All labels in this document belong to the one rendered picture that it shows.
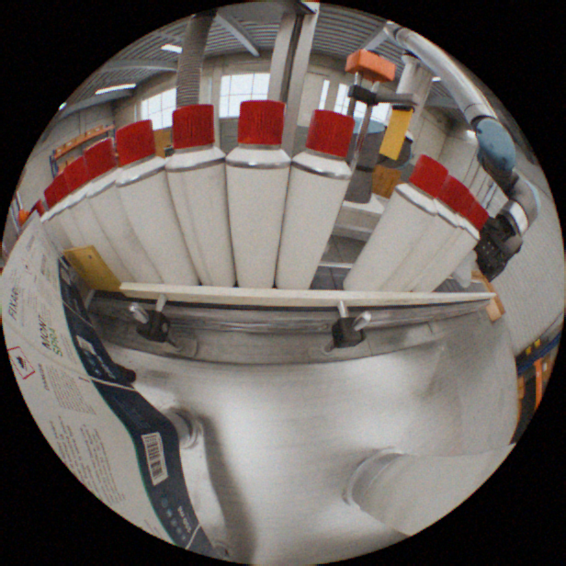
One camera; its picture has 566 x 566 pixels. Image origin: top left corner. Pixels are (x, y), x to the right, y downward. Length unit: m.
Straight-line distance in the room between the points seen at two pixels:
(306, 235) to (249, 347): 0.17
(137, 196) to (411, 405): 0.37
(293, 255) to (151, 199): 0.14
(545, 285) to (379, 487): 4.29
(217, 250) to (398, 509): 0.28
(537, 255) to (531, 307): 0.92
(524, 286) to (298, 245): 4.37
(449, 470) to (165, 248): 0.30
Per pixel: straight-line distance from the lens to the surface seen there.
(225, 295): 0.18
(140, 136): 0.16
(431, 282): 0.34
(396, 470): 0.20
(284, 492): 0.22
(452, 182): 0.22
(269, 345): 0.25
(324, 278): 0.26
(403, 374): 0.26
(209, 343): 0.26
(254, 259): 0.17
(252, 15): 0.36
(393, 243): 0.19
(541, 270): 4.42
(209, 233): 0.16
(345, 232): 0.23
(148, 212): 0.16
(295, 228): 0.15
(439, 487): 0.16
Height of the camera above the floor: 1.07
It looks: 52 degrees down
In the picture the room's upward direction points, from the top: 11 degrees clockwise
